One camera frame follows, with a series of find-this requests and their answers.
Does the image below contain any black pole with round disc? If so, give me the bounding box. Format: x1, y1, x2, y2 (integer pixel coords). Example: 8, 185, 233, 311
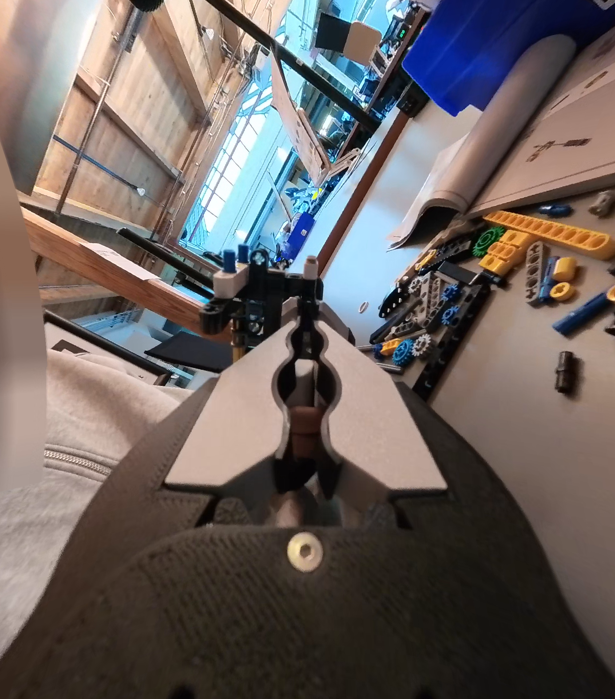
128, 0, 423, 127

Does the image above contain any black framed white panel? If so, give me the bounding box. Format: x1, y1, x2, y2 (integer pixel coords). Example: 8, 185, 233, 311
44, 310, 173, 387

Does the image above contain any black pipe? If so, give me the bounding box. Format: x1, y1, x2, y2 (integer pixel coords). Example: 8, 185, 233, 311
116, 226, 222, 275

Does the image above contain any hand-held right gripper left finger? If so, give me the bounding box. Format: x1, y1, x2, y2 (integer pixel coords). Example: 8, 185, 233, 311
163, 320, 295, 493

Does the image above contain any long yellow lego beam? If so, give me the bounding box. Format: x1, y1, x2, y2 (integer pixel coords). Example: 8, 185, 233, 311
483, 210, 615, 261

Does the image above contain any blue plastic bin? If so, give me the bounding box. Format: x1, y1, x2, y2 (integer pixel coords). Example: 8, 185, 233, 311
401, 0, 615, 118

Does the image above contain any open lego instruction booklet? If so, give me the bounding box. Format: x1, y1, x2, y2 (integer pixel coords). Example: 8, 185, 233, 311
386, 33, 615, 252

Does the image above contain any green lego gear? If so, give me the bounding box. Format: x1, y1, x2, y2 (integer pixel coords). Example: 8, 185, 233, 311
471, 226, 507, 259

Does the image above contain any black flat panel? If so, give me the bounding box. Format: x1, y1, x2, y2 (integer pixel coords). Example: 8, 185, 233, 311
145, 331, 233, 373

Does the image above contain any black lego technic assembly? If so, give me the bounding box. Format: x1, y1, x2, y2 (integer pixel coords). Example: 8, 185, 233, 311
200, 244, 325, 383

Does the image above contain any black and white board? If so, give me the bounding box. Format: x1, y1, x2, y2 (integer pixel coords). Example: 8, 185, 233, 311
314, 12, 383, 59

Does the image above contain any black lego pin connector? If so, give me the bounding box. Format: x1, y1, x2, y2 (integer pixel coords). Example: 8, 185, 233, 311
554, 351, 575, 393

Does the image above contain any wooden beam with paper label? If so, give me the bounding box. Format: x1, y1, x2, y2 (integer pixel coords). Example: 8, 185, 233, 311
20, 206, 217, 329

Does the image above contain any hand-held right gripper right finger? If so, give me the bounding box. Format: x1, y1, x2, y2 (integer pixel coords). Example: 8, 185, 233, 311
312, 321, 448, 500

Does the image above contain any grey lego beam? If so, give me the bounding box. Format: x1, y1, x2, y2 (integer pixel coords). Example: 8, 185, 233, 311
523, 240, 552, 304

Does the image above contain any short yellow lego beam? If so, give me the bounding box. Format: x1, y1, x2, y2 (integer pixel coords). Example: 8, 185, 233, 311
479, 230, 533, 277

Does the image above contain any blue lego axle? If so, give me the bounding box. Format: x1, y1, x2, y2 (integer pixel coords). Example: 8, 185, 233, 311
551, 292, 612, 335

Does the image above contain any pile of mixed lego pieces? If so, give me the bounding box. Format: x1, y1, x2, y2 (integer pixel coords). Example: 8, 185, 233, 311
368, 240, 493, 402

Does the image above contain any person's grey hoodie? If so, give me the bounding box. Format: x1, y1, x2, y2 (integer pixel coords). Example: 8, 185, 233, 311
0, 349, 205, 699

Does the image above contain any plywood sheet frame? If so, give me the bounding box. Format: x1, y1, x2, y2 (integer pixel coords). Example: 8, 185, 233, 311
268, 51, 364, 187

